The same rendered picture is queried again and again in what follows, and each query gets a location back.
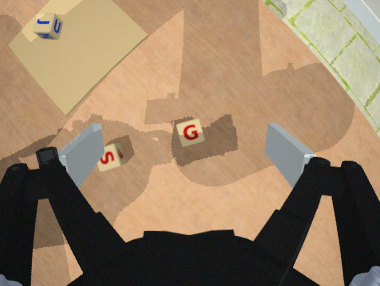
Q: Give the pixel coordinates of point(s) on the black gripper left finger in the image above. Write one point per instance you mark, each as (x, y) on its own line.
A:
(92, 239)

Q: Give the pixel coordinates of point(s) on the cream block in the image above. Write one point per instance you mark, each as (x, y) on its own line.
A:
(190, 132)
(48, 26)
(112, 158)

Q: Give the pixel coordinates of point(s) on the beige square mat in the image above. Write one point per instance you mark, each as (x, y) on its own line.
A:
(96, 36)

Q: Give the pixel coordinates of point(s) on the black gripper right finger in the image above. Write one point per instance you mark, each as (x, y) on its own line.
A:
(357, 213)

